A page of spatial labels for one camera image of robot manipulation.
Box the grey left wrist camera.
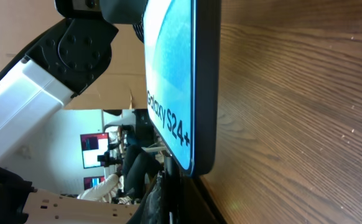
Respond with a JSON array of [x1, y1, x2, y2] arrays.
[[54, 0, 103, 19]]

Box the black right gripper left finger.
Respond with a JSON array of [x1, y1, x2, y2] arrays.
[[127, 171, 165, 224]]

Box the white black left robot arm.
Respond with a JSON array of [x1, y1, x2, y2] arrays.
[[0, 0, 146, 223]]

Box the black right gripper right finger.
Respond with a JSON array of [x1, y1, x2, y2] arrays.
[[179, 171, 226, 224]]

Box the blue Galaxy smartphone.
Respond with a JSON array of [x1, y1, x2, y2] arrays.
[[143, 0, 221, 177]]

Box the person in white sleeve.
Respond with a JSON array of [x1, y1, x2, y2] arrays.
[[77, 174, 124, 203]]

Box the red white computer monitor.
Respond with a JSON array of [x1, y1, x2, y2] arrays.
[[80, 133, 109, 169]]

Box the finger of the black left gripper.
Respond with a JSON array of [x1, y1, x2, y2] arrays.
[[100, 0, 147, 24]]

